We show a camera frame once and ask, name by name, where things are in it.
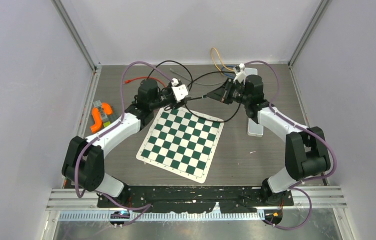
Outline blue ethernet cable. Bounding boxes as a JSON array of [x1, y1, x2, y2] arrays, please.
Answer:
[[222, 64, 238, 80]]

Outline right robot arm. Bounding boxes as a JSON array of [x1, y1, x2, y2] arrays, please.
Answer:
[[206, 74, 331, 205]]

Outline grey ethernet cable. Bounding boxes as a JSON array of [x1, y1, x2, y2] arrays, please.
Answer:
[[169, 68, 225, 88]]

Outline red ethernet cable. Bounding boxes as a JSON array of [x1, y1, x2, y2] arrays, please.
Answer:
[[124, 76, 169, 89]]

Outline purple cable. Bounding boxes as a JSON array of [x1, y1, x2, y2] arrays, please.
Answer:
[[74, 61, 175, 227], [243, 60, 338, 231]]

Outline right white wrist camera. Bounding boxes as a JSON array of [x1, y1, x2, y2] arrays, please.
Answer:
[[233, 63, 247, 83]]

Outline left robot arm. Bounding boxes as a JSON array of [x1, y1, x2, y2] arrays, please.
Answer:
[[61, 78, 189, 207]]

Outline yellow ethernet cable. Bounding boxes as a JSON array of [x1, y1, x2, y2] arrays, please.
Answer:
[[210, 47, 236, 73]]

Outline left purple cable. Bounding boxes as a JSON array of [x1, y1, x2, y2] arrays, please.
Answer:
[[74, 61, 175, 227]]

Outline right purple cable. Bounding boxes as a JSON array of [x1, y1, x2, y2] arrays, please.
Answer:
[[243, 60, 338, 231]]

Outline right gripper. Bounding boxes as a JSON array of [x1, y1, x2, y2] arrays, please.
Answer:
[[207, 78, 251, 106]]

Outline green white chessboard mat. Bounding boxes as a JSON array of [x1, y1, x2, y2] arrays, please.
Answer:
[[136, 107, 224, 184]]

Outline orange toy on grey plate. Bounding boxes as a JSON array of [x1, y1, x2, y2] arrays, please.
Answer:
[[90, 100, 113, 134]]

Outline white switch box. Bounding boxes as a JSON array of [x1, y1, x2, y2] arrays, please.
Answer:
[[247, 118, 264, 137], [245, 67, 258, 76]]

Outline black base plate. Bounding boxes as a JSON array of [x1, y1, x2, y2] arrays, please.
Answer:
[[97, 185, 294, 214]]

